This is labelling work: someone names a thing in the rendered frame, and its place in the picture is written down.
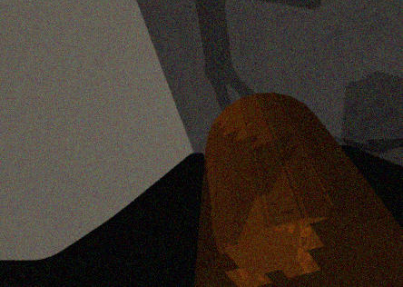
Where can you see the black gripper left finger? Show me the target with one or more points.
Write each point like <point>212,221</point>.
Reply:
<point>151,242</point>

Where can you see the orange cylinder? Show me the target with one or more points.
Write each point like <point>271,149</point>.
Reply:
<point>282,205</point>

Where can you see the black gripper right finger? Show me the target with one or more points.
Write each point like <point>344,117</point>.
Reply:
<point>385,177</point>

